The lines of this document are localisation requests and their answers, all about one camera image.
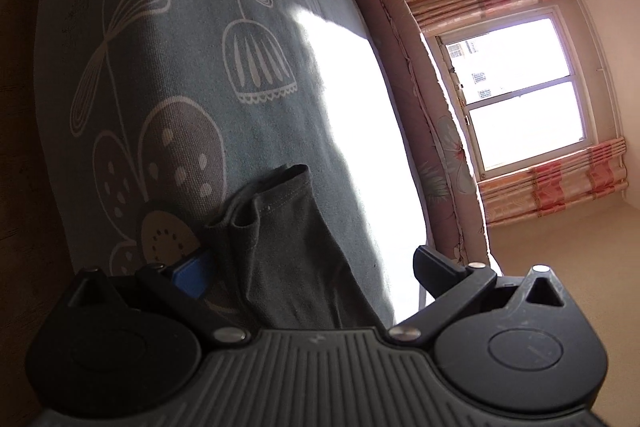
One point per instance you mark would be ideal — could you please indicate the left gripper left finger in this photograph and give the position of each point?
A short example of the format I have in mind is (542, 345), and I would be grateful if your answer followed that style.
(174, 292)

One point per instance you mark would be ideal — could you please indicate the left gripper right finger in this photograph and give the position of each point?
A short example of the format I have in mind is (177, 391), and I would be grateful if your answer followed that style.
(454, 289)

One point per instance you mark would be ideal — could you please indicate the black sweatpants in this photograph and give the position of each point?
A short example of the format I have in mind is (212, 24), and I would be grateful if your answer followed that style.
(275, 264)

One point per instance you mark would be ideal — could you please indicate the folded floral quilt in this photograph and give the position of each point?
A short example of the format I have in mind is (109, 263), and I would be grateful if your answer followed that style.
(442, 171)

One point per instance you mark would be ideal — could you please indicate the right pink curtain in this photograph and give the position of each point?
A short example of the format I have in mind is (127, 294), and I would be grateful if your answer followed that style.
(556, 185)

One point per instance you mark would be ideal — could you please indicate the window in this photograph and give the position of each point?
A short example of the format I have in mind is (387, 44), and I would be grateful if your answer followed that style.
(521, 89)

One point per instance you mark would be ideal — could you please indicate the grey patterned bed sheet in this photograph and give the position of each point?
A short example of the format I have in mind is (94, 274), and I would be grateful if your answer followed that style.
(152, 114)

